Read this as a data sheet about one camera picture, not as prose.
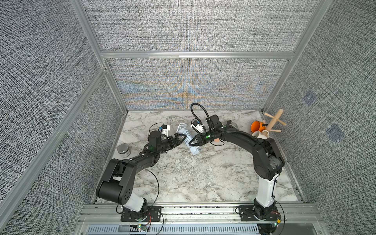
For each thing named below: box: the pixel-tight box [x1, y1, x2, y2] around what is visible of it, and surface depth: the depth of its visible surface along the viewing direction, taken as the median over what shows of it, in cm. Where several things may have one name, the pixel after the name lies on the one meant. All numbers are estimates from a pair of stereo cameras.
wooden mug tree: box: [263, 108, 287, 133], surface depth 85 cm
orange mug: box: [250, 120, 266, 133], surface depth 97 cm
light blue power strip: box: [176, 122, 202, 156], surface depth 85 cm
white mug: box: [251, 129, 270, 140], surface depth 92 cm
